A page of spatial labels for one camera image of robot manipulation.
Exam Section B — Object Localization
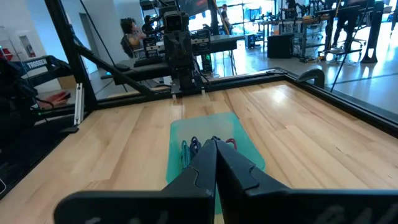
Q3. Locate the red flat object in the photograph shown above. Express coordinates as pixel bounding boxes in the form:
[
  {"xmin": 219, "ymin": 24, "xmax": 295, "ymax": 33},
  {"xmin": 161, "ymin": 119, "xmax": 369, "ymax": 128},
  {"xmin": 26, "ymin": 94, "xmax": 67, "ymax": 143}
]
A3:
[{"xmin": 38, "ymin": 90, "xmax": 72, "ymax": 110}]

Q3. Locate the black table edge frame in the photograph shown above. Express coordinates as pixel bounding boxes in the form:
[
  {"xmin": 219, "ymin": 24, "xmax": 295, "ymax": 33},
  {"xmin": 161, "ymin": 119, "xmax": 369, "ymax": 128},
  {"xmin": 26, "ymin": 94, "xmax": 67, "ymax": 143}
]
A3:
[{"xmin": 0, "ymin": 67, "xmax": 398, "ymax": 200}]

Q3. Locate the person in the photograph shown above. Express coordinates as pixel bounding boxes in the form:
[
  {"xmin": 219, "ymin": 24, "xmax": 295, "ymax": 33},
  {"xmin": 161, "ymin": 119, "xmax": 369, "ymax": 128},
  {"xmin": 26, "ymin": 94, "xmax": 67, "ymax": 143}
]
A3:
[
  {"xmin": 324, "ymin": 0, "xmax": 364, "ymax": 55},
  {"xmin": 220, "ymin": 3, "xmax": 233, "ymax": 35},
  {"xmin": 120, "ymin": 17, "xmax": 147, "ymax": 59}
]

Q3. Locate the computer tower with green light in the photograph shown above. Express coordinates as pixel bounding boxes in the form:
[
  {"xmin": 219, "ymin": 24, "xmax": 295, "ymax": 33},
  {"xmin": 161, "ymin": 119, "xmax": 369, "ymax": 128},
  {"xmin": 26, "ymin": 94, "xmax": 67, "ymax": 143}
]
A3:
[{"xmin": 201, "ymin": 54, "xmax": 214, "ymax": 75}]

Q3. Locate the black equipment box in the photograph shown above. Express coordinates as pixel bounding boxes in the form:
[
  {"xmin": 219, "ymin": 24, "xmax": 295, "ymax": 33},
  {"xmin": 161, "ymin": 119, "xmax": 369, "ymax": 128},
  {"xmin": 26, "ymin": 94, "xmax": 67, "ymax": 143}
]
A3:
[{"xmin": 267, "ymin": 33, "xmax": 295, "ymax": 60}]

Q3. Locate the teal translucent plastic bin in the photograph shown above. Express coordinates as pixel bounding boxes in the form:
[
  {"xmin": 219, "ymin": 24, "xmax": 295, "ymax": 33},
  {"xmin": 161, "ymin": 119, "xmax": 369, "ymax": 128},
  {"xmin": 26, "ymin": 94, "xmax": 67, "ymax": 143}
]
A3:
[{"xmin": 165, "ymin": 111, "xmax": 266, "ymax": 215}]

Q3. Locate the black curved table handle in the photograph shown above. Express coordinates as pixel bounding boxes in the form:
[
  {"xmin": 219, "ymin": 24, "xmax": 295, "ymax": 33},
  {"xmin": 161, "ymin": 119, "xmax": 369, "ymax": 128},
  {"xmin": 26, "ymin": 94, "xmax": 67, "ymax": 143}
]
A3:
[{"xmin": 295, "ymin": 68, "xmax": 326, "ymax": 89}]

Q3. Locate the black slanted stand leg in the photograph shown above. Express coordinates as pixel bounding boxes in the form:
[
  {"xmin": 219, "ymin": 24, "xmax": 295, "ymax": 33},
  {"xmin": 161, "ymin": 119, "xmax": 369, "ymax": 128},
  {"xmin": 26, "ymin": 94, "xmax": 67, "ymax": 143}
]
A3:
[{"xmin": 360, "ymin": 1, "xmax": 386, "ymax": 64}]

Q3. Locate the black USB-C cable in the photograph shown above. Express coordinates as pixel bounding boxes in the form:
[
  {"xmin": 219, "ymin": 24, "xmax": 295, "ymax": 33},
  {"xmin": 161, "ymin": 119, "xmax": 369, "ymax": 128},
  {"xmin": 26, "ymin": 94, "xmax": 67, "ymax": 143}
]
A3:
[{"xmin": 189, "ymin": 136, "xmax": 203, "ymax": 160}]

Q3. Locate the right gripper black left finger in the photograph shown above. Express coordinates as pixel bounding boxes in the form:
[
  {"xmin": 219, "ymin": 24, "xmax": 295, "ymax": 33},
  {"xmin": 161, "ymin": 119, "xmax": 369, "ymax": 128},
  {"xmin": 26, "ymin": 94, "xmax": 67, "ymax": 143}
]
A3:
[{"xmin": 54, "ymin": 139, "xmax": 218, "ymax": 224}]

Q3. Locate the black frame post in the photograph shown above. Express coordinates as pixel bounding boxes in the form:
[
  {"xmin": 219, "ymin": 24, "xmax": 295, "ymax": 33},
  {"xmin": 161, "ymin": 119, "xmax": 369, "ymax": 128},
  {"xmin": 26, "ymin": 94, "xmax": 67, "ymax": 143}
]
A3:
[{"xmin": 44, "ymin": 0, "xmax": 156, "ymax": 112}]

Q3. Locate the cluttered workbench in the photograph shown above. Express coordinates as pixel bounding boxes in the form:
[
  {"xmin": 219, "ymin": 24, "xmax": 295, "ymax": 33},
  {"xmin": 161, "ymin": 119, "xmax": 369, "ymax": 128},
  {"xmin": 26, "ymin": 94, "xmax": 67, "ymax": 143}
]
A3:
[{"xmin": 256, "ymin": 12, "xmax": 331, "ymax": 62}]

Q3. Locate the large dark monitor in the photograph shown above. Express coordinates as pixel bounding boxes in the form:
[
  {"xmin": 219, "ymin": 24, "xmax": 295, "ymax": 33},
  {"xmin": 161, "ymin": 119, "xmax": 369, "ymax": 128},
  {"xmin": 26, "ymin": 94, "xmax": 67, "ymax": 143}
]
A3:
[{"xmin": 177, "ymin": 0, "xmax": 210, "ymax": 17}]

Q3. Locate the black electronics box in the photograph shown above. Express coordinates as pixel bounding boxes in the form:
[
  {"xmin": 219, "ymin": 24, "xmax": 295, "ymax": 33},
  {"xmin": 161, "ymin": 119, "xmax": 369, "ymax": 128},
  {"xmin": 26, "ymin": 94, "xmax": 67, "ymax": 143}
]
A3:
[
  {"xmin": 142, "ymin": 36, "xmax": 160, "ymax": 59},
  {"xmin": 190, "ymin": 29, "xmax": 213, "ymax": 53}
]

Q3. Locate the silver aluminium bracket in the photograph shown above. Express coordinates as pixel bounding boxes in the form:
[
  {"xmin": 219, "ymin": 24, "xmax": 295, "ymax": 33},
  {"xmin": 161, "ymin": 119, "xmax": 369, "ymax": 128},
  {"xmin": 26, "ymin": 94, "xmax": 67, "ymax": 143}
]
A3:
[{"xmin": 73, "ymin": 83, "xmax": 85, "ymax": 126}]

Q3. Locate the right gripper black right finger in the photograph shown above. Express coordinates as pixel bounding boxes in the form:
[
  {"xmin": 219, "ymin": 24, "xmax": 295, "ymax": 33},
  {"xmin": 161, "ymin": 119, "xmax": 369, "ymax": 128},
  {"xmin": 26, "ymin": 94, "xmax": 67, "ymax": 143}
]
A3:
[{"xmin": 216, "ymin": 140, "xmax": 398, "ymax": 224}]

